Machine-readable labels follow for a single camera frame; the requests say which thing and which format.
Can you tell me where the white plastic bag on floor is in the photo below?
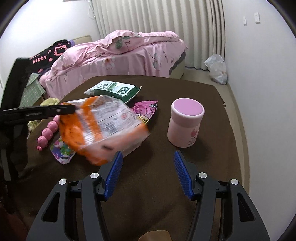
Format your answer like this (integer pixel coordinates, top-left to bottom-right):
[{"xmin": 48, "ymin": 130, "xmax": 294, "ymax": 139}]
[{"xmin": 204, "ymin": 54, "xmax": 228, "ymax": 85}]

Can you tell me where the green white milk carton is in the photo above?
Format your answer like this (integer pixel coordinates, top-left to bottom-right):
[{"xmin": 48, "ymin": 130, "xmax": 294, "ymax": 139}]
[{"xmin": 84, "ymin": 80, "xmax": 142, "ymax": 103}]

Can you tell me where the yellow bag lined trash bin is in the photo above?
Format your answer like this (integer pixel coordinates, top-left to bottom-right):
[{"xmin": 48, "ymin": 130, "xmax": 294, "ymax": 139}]
[{"xmin": 28, "ymin": 97, "xmax": 59, "ymax": 135}]

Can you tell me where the black hello kitty pillow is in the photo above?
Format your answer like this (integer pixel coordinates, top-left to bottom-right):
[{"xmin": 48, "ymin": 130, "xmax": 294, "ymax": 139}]
[{"xmin": 29, "ymin": 40, "xmax": 72, "ymax": 73}]

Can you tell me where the colourful cartoon snack packet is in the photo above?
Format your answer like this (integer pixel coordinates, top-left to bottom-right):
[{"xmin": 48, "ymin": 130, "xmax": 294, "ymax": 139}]
[{"xmin": 50, "ymin": 137, "xmax": 76, "ymax": 165}]

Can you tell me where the orange clear plastic bag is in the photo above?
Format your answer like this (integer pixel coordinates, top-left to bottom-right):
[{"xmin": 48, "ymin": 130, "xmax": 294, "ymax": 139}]
[{"xmin": 59, "ymin": 95, "xmax": 149, "ymax": 166}]

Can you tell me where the bed with pink floral sheet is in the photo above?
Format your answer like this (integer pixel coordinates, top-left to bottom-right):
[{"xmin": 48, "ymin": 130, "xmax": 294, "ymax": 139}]
[{"xmin": 39, "ymin": 42, "xmax": 187, "ymax": 99}]

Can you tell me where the pink floral duvet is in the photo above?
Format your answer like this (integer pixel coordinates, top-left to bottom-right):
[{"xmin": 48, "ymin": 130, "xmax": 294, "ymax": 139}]
[{"xmin": 51, "ymin": 30, "xmax": 186, "ymax": 73}]

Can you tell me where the beige headboard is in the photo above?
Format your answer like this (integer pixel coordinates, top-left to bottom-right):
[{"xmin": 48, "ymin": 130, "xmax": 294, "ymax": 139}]
[{"xmin": 73, "ymin": 35, "xmax": 93, "ymax": 45}]

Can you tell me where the pink caterpillar toy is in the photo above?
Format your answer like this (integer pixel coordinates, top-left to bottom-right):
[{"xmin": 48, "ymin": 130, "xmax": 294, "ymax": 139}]
[{"xmin": 37, "ymin": 115, "xmax": 60, "ymax": 151}]

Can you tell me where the white wall socket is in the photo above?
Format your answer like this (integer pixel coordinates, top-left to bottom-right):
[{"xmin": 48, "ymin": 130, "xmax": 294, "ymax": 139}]
[{"xmin": 254, "ymin": 12, "xmax": 260, "ymax": 24}]

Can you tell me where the white striped curtain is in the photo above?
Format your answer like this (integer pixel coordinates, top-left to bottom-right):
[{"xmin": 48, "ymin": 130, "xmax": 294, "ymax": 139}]
[{"xmin": 91, "ymin": 0, "xmax": 225, "ymax": 70}]

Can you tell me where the pink yellow snack packet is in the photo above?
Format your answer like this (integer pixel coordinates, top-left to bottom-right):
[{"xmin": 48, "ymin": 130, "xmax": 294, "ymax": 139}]
[{"xmin": 132, "ymin": 100, "xmax": 158, "ymax": 124}]

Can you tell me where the person's right hand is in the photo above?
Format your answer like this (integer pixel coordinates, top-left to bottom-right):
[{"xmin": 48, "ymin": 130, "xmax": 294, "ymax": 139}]
[{"xmin": 138, "ymin": 230, "xmax": 172, "ymax": 241}]

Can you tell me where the green checked cloth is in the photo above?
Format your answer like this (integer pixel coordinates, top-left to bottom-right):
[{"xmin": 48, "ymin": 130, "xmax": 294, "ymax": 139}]
[{"xmin": 20, "ymin": 73, "xmax": 45, "ymax": 108}]

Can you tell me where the pink cylindrical jar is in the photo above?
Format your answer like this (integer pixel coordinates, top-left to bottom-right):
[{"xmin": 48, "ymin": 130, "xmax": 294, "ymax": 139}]
[{"xmin": 167, "ymin": 98, "xmax": 205, "ymax": 148}]

